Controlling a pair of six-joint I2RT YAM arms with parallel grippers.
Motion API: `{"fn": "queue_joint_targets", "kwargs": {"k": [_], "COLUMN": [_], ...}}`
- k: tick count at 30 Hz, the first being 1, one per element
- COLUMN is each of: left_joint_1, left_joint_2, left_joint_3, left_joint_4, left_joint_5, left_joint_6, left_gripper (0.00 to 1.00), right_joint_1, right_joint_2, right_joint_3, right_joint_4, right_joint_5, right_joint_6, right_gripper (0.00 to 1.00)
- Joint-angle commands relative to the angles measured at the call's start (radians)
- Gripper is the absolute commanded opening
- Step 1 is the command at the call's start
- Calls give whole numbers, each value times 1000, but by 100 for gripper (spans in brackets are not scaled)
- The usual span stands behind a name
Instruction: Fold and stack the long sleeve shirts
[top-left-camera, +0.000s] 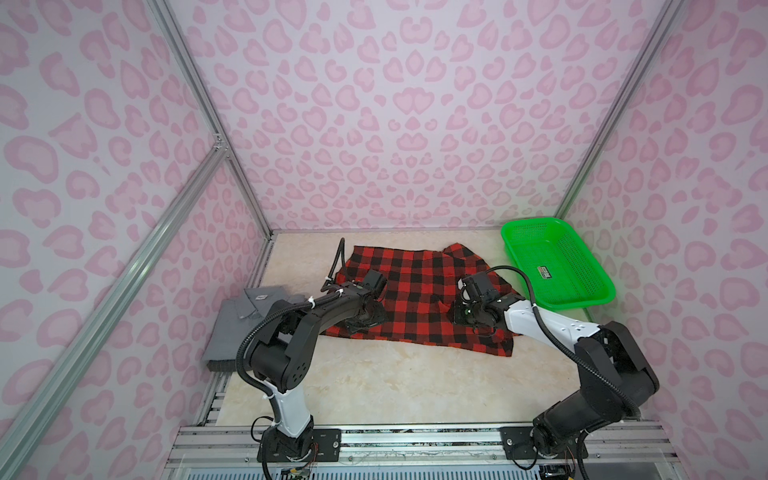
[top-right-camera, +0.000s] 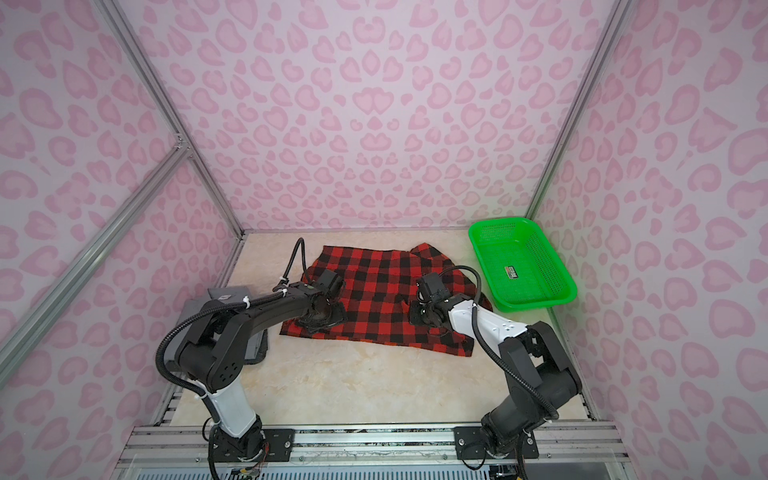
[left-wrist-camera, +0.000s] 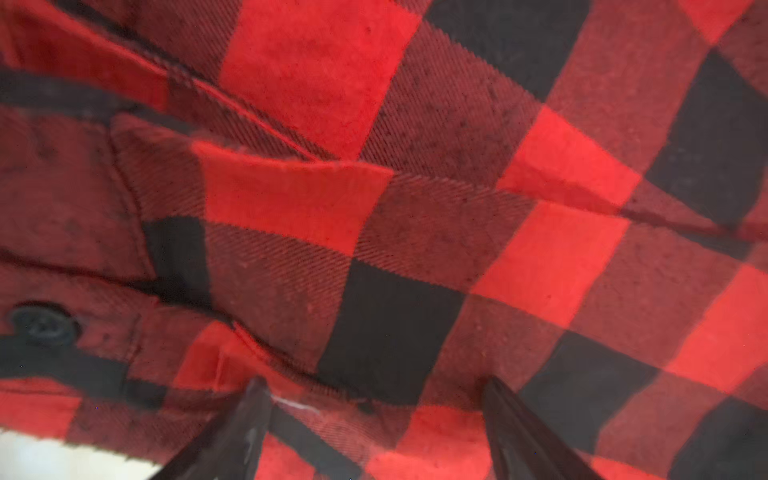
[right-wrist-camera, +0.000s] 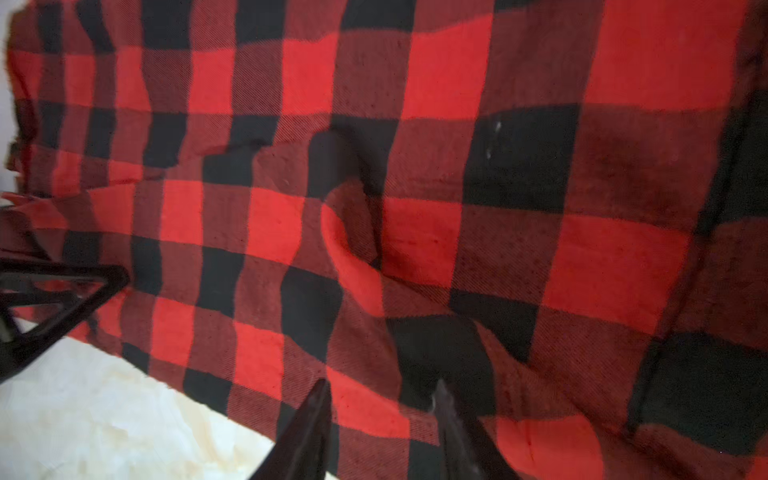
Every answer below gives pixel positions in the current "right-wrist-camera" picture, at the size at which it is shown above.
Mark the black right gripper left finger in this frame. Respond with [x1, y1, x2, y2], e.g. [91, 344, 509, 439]
[250, 379, 332, 480]

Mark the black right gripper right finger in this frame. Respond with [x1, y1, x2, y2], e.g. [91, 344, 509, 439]
[433, 379, 521, 480]

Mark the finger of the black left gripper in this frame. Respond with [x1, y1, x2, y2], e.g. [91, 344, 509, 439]
[1, 259, 129, 381]

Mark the red black plaid shirt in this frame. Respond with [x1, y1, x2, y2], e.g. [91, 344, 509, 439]
[1, 1, 767, 479]

